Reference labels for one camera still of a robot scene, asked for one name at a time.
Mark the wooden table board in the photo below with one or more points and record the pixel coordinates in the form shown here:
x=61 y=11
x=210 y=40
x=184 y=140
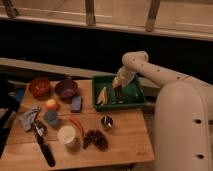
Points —
x=128 y=139

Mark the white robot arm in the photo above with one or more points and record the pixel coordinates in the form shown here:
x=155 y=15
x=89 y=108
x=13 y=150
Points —
x=183 y=110

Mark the red chili pepper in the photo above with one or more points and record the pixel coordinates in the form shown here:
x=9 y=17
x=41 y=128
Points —
x=76 y=122

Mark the small metal cup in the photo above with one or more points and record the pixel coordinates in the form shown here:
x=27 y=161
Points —
x=107 y=122

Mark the white cup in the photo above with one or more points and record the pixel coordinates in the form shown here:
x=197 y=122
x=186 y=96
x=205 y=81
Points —
x=67 y=135

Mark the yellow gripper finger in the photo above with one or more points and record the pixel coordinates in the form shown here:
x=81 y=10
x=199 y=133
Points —
x=116 y=82
x=125 y=83

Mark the red bowl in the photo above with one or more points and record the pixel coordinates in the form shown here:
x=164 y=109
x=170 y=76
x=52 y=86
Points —
x=39 y=86

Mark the grey crumpled cloth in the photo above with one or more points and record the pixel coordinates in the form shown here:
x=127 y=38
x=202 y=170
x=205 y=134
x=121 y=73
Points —
x=28 y=117

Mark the purple bowl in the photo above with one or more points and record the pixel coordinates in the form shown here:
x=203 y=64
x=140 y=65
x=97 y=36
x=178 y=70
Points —
x=66 y=88

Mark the green plastic tray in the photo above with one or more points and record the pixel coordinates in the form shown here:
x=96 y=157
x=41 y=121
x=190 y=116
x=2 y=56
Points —
x=132 y=95

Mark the black handled peeler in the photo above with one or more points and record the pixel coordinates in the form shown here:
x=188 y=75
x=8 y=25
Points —
x=38 y=133

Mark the yellow banana pieces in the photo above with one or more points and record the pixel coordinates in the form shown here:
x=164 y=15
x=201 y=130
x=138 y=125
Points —
x=102 y=97

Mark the red yellow apple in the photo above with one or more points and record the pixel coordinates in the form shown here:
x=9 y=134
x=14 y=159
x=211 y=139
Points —
x=52 y=104

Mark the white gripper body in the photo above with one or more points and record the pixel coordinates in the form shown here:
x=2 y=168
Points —
x=124 y=74

